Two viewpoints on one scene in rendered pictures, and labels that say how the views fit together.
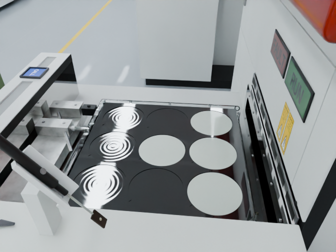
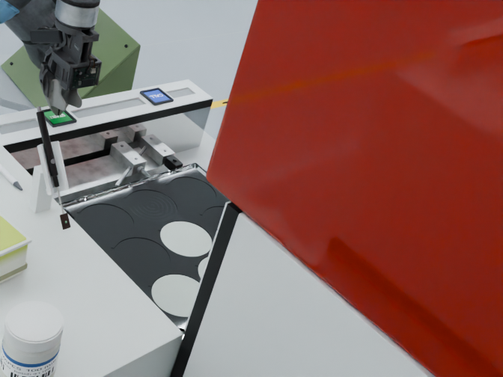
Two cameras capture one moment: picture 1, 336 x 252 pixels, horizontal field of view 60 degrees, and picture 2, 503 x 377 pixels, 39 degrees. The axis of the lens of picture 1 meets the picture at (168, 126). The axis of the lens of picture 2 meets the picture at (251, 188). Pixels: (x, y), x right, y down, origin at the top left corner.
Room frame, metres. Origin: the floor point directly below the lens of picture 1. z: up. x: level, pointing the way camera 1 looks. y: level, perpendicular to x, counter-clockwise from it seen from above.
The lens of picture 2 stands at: (-0.40, -0.56, 1.74)
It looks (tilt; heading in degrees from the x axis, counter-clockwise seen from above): 34 degrees down; 29
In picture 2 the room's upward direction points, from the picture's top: 19 degrees clockwise
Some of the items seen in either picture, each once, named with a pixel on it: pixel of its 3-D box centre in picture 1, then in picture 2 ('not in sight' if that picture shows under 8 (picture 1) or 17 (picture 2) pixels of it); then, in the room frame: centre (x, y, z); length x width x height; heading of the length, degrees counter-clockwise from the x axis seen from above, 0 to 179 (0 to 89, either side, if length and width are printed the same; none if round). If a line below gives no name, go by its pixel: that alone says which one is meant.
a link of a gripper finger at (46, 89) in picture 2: not in sight; (52, 75); (0.42, 0.39, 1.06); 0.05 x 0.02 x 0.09; 175
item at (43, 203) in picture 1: (51, 195); (49, 182); (0.23, 0.14, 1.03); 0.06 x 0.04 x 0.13; 85
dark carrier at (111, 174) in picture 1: (162, 150); (186, 239); (0.47, 0.01, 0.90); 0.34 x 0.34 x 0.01; 85
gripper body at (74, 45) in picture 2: not in sight; (73, 51); (0.44, 0.36, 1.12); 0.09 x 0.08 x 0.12; 85
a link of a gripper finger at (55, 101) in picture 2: not in sight; (58, 100); (0.43, 0.36, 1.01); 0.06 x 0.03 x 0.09; 85
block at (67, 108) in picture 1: (67, 108); (156, 149); (0.63, 0.26, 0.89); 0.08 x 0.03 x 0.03; 85
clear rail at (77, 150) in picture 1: (80, 145); (129, 185); (0.49, 0.19, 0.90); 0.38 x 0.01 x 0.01; 175
